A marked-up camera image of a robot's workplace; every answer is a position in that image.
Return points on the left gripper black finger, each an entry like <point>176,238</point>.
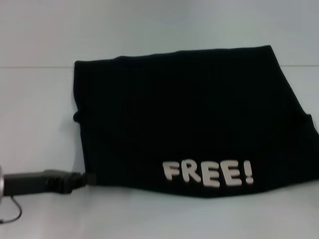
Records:
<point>91,178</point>

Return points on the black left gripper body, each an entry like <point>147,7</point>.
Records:
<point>37,181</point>

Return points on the black t-shirt with FREE print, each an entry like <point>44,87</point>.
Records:
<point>174,112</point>

